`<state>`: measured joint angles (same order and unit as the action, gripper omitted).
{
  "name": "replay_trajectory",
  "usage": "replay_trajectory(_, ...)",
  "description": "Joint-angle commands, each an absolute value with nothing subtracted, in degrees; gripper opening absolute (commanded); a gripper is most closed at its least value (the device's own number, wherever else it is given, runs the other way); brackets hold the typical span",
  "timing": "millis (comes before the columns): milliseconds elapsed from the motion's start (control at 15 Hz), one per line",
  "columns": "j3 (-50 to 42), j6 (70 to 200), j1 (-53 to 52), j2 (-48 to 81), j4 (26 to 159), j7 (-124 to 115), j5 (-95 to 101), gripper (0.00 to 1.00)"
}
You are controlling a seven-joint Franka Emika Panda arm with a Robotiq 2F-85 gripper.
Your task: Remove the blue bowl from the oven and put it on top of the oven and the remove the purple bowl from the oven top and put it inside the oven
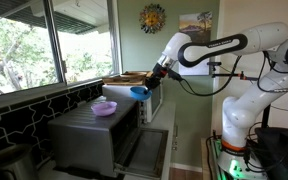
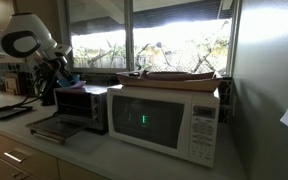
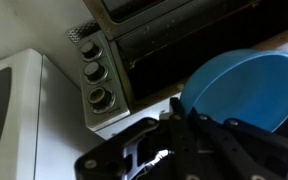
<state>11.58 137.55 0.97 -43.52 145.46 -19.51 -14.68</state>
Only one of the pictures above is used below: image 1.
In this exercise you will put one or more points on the metal pot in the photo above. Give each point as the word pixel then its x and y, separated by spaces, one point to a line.
pixel 10 163

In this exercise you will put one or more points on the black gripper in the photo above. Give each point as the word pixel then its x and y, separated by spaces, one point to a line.
pixel 158 72

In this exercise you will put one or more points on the silver toaster oven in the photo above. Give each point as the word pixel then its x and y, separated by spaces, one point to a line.
pixel 84 133

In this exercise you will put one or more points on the blue bowl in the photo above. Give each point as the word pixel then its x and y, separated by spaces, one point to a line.
pixel 140 94

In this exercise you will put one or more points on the wooden serving tray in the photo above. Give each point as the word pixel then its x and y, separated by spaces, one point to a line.
pixel 114 80

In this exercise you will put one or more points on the purple bowl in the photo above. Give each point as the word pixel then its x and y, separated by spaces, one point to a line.
pixel 104 108

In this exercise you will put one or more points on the black equipment case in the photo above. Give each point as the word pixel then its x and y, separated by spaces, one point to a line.
pixel 277 150

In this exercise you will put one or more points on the white microwave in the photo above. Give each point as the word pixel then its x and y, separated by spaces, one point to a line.
pixel 117 91

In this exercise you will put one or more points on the window frame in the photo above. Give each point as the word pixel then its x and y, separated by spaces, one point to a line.
pixel 54 40

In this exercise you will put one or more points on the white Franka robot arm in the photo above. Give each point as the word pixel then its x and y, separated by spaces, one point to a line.
pixel 250 100

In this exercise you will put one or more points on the wall calendar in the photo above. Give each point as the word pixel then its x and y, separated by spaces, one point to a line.
pixel 197 23

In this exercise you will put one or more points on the sun wall decoration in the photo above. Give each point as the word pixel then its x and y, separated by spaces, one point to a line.
pixel 152 18

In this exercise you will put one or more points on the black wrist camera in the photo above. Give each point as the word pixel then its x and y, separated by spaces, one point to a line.
pixel 174 75

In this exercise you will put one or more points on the glass toaster oven door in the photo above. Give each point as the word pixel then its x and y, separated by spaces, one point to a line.
pixel 144 150

